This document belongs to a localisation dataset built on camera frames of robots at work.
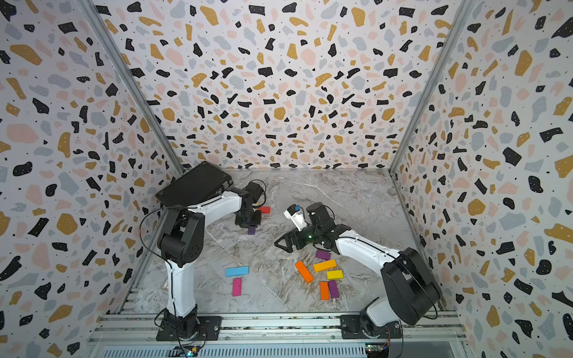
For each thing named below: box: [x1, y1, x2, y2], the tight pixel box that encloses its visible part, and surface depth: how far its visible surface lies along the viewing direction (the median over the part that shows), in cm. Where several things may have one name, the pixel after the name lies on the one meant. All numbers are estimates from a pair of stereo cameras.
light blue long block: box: [225, 266, 250, 277], surface depth 87 cm
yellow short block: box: [326, 269, 344, 280], surface depth 87 cm
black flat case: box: [155, 161, 234, 206], surface depth 112 cm
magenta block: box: [232, 277, 242, 297], surface depth 85 cm
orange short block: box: [319, 281, 330, 301], surface depth 83 cm
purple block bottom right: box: [327, 280, 340, 299], surface depth 84 cm
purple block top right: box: [314, 249, 332, 261], surface depth 92 cm
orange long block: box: [294, 260, 315, 284], surface depth 89 cm
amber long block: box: [313, 258, 338, 273], surface depth 90 cm
